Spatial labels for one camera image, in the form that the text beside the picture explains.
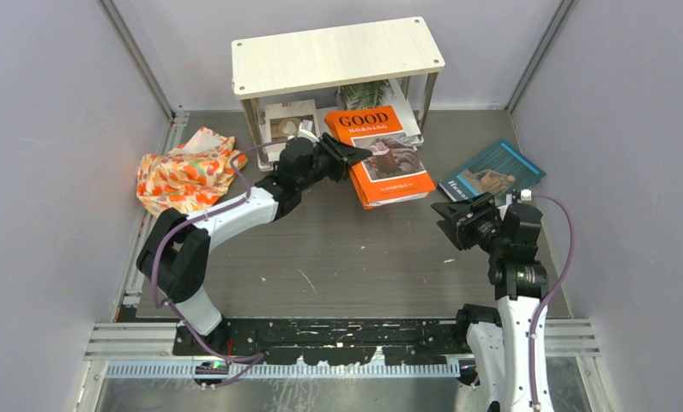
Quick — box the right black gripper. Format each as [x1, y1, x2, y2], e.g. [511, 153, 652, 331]
[431, 191, 508, 255]

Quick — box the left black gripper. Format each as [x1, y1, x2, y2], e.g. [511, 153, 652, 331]
[298, 134, 372, 192]

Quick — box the orange good morning book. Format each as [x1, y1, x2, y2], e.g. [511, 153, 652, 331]
[324, 106, 435, 209]

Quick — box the afternoon tea book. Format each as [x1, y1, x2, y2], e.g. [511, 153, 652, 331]
[262, 100, 319, 142]

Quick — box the palm leaf cover book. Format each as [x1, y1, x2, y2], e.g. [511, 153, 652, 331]
[339, 78, 422, 141]

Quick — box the white grey cover book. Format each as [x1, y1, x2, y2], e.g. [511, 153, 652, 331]
[335, 81, 424, 147]

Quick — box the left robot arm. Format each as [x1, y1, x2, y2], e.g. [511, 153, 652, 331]
[136, 134, 372, 355]

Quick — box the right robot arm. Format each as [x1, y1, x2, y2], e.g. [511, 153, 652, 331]
[432, 193, 553, 411]

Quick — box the teal cover book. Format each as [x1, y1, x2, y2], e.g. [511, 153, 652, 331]
[438, 138, 547, 206]

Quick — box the white two-tier shelf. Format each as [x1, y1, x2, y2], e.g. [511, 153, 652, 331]
[231, 16, 445, 145]

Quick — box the orange floral cloth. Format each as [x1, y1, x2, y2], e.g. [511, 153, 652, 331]
[136, 126, 247, 217]

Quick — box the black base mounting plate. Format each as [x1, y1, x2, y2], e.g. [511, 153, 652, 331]
[203, 318, 472, 366]

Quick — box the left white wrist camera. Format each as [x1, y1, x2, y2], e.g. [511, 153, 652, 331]
[287, 128, 320, 144]

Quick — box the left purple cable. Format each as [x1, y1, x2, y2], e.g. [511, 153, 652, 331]
[150, 139, 297, 389]

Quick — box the aluminium rail frame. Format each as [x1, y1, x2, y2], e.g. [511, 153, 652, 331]
[77, 137, 599, 411]

